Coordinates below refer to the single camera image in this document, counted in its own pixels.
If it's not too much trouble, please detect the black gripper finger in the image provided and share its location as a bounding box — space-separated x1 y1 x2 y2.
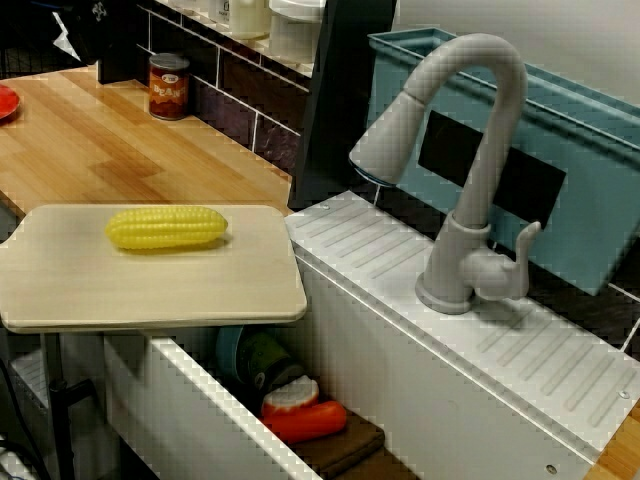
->
69 0 119 65

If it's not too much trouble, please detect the orange beans can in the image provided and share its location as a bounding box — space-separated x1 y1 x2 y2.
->
148 52 192 121

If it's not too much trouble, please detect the yellow toy corn cob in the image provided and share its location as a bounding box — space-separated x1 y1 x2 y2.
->
104 205 230 251

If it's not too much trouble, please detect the red plate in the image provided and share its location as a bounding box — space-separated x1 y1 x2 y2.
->
0 83 22 121

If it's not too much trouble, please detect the light wooden cutting board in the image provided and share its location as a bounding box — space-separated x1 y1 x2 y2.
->
0 203 309 335

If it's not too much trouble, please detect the white toy sink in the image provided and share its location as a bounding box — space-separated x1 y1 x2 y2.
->
9 189 640 480

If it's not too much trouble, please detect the blue cup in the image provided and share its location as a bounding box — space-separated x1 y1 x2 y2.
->
215 324 246 381

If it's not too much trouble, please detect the white orange toy slice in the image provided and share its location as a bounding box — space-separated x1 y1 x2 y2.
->
261 377 320 417

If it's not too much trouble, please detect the grey toy faucet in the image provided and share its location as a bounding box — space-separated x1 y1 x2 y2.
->
348 32 543 315

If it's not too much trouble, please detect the orange toy sausage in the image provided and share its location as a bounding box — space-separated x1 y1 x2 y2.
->
262 399 348 445

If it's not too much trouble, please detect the brown folded cloth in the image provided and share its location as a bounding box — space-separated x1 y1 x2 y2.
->
287 412 421 480

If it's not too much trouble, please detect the teal plastic bin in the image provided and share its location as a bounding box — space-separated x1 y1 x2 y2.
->
368 27 640 297

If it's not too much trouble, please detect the black vertical post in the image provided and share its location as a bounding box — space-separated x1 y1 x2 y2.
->
288 0 400 211

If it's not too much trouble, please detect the black bar handle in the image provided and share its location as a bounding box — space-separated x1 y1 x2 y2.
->
39 332 99 480

